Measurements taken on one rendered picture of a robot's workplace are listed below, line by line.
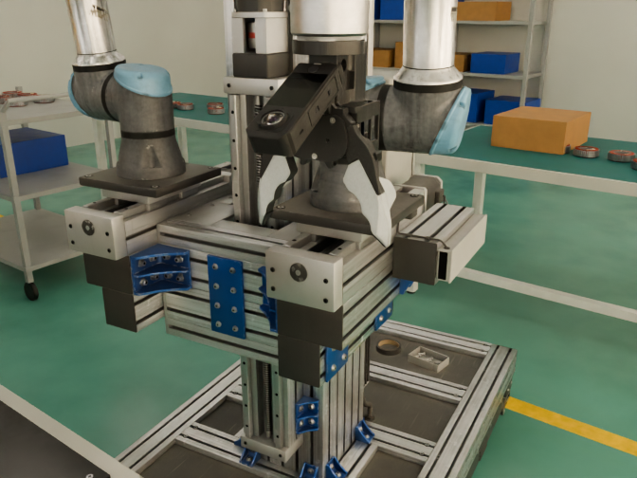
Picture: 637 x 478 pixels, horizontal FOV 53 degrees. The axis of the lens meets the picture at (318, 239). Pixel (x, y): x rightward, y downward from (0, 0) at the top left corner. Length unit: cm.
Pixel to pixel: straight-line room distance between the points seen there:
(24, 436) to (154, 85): 72
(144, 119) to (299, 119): 87
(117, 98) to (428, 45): 69
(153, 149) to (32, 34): 575
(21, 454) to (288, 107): 69
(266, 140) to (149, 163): 88
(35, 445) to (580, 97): 649
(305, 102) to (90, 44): 98
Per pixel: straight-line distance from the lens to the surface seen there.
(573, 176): 279
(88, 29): 150
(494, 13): 676
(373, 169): 61
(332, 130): 62
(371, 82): 112
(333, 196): 114
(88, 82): 151
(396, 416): 203
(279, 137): 55
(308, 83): 60
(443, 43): 108
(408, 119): 109
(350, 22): 61
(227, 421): 202
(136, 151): 142
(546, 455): 233
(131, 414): 248
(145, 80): 139
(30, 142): 379
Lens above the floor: 138
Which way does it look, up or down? 20 degrees down
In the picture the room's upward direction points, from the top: straight up
